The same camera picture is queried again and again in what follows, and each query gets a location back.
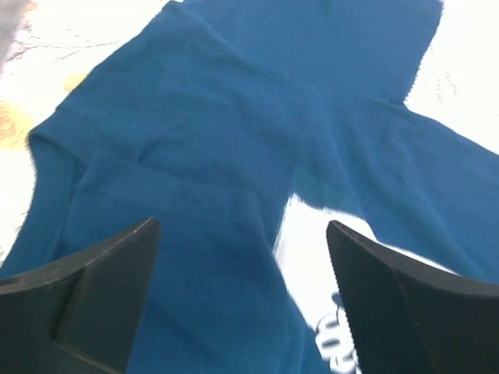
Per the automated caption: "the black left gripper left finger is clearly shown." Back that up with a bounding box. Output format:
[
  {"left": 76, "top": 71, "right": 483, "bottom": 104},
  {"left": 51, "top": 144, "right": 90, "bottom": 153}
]
[{"left": 1, "top": 218, "right": 161, "bottom": 374}]

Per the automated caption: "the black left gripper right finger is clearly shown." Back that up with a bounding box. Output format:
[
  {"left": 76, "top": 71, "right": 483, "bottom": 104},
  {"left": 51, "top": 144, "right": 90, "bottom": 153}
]
[{"left": 327, "top": 221, "right": 498, "bottom": 374}]

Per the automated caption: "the blue Mickey print t-shirt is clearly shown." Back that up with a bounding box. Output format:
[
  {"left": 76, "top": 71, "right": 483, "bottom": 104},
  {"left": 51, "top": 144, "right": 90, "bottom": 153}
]
[{"left": 1, "top": 1, "right": 498, "bottom": 373}]

